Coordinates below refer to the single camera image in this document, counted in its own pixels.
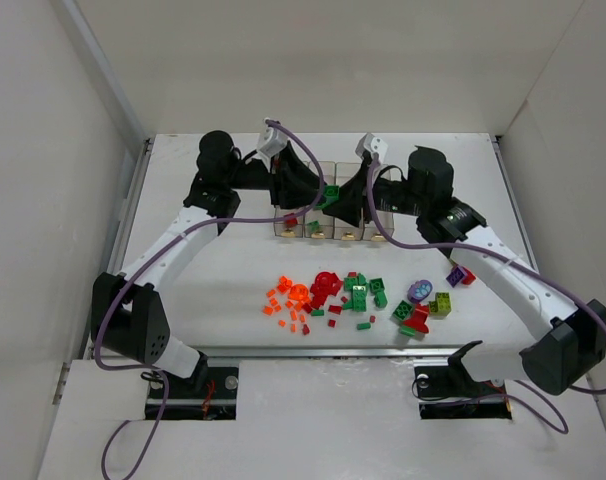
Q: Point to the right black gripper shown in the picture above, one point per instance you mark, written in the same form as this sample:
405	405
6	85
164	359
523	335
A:
366	187

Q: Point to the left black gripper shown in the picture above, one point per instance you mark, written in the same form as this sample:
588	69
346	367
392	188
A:
278	179

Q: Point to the tall green lego stack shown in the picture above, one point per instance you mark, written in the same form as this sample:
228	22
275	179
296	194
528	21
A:
330	195

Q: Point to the red round lego piece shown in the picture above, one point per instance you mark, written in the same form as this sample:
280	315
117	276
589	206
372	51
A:
326	284

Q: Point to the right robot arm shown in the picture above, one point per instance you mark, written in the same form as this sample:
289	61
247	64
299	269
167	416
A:
569	334

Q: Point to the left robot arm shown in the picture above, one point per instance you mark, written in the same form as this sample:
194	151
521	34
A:
127	312

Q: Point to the green long lego plate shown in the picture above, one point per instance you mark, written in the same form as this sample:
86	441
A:
358	299

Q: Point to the orange round lego piece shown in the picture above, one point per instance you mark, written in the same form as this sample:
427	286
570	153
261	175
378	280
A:
299	293

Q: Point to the purple flower lego piece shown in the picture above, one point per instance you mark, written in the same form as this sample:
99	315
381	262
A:
419	291

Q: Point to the green square lego brick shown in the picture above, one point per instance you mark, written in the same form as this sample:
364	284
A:
402	311

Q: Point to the purple lego brick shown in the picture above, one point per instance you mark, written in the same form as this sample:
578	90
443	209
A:
456	276

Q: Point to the red flower lego piece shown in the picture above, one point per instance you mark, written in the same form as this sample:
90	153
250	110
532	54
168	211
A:
417	320

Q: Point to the lime green lego brick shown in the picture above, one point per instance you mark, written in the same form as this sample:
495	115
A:
441	305

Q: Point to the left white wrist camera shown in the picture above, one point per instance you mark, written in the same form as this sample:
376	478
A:
271	142

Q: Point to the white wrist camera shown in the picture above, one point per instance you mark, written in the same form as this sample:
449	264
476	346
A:
271	142
373	146

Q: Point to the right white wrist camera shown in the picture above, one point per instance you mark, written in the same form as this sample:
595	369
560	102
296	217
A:
373	146

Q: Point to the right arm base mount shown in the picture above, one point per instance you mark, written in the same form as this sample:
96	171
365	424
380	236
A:
444	393

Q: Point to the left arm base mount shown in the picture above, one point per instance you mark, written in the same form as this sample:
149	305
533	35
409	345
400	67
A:
214	400

